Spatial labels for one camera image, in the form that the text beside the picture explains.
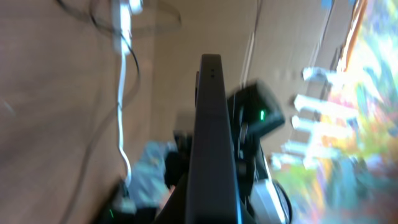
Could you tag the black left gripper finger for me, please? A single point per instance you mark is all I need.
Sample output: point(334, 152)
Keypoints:
point(246, 217)

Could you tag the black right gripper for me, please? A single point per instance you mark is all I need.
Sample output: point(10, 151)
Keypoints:
point(249, 162)

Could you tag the Samsung Galaxy smartphone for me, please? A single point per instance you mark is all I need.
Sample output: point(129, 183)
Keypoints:
point(212, 188)

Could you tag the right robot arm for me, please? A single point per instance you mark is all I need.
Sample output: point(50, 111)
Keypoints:
point(253, 111)

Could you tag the white charger plug adapter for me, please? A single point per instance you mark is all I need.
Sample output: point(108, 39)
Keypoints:
point(136, 6)

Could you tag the cardboard backdrop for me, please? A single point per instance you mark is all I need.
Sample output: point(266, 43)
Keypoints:
point(270, 40)

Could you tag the white power strip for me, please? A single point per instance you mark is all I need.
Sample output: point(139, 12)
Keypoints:
point(121, 21)

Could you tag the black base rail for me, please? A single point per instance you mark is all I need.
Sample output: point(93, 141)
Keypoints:
point(120, 209)

